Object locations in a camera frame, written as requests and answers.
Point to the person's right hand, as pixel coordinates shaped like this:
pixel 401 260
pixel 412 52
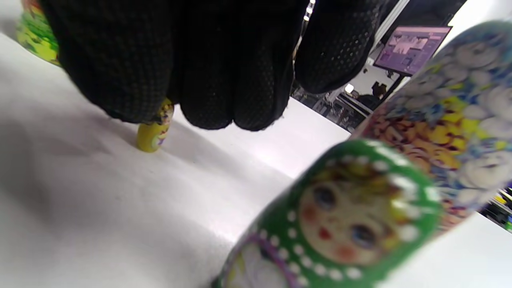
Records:
pixel 200 60

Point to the tiny yellow Russian doll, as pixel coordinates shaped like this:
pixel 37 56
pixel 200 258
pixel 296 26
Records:
pixel 152 138

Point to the largest multicoloured Russian doll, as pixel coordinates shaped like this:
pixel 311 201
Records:
pixel 38 40

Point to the green Russian doll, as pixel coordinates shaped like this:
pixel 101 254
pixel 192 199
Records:
pixel 344 224

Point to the blue white floral Russian doll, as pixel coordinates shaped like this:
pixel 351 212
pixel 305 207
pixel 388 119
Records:
pixel 460 120

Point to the pink lit monitor screen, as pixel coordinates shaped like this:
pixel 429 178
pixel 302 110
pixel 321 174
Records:
pixel 412 48

